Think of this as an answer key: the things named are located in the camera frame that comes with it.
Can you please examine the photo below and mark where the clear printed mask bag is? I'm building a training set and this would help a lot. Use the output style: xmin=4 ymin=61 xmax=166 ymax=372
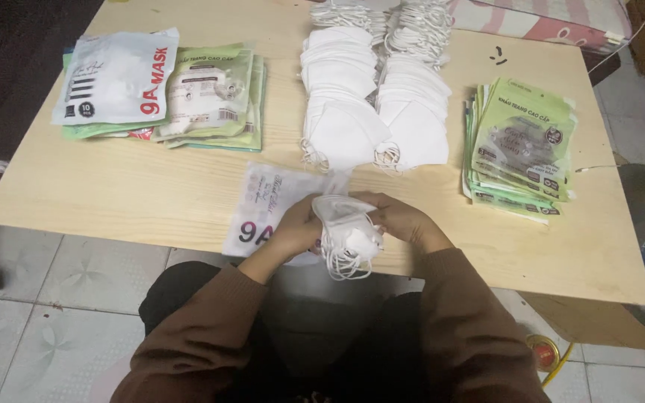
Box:
xmin=222 ymin=162 xmax=352 ymax=266

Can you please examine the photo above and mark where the bundle of white face masks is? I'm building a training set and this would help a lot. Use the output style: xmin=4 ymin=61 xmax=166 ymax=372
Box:
xmin=311 ymin=194 xmax=385 ymax=281

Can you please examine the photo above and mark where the person's left hand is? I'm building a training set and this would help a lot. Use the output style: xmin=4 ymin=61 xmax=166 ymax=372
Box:
xmin=268 ymin=194 xmax=339 ymax=260

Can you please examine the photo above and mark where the wooden table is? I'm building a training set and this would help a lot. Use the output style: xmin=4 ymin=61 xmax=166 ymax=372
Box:
xmin=0 ymin=0 xmax=645 ymax=350

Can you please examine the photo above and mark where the row of white face masks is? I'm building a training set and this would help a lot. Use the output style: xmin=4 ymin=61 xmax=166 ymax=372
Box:
xmin=299 ymin=0 xmax=392 ymax=173
xmin=373 ymin=0 xmax=455 ymax=174

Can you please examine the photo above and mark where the white cable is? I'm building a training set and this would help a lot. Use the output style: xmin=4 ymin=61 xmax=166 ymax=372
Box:
xmin=588 ymin=0 xmax=645 ymax=75

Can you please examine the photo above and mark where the person's right hand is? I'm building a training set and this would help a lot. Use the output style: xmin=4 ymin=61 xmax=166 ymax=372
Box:
xmin=349 ymin=191 xmax=448 ymax=247

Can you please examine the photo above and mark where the pile of filled green packets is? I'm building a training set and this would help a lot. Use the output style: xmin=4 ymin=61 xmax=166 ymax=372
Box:
xmin=62 ymin=44 xmax=267 ymax=153

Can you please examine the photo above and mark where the pink patterned mattress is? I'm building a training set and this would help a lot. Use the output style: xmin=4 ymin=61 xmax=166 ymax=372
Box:
xmin=450 ymin=0 xmax=634 ymax=56

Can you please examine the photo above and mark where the white packed mask bag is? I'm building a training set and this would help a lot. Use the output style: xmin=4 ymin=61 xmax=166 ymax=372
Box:
xmin=52 ymin=28 xmax=180 ymax=126

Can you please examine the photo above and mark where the red yellow round object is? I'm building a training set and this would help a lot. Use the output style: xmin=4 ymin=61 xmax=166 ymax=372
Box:
xmin=526 ymin=334 xmax=562 ymax=374

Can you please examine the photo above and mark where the stack of empty green bags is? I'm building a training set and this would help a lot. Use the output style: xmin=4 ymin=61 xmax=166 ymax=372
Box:
xmin=461 ymin=77 xmax=578 ymax=225

